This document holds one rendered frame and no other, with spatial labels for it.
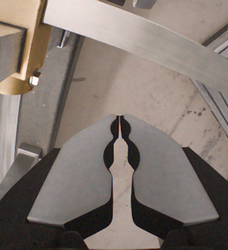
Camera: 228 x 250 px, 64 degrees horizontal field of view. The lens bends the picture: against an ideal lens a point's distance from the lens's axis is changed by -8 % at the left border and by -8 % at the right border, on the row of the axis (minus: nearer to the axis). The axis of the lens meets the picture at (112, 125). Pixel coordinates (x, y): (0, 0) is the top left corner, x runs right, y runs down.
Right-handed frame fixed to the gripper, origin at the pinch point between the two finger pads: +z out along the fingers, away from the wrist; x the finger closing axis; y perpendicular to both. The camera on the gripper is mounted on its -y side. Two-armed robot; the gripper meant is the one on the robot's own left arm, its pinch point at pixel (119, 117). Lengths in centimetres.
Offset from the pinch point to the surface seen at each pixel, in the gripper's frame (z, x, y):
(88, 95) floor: 91, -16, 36
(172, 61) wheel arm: 5.6, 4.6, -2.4
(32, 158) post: 17.6, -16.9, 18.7
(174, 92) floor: 91, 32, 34
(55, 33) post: 14.2, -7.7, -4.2
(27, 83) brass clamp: 6.0, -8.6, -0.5
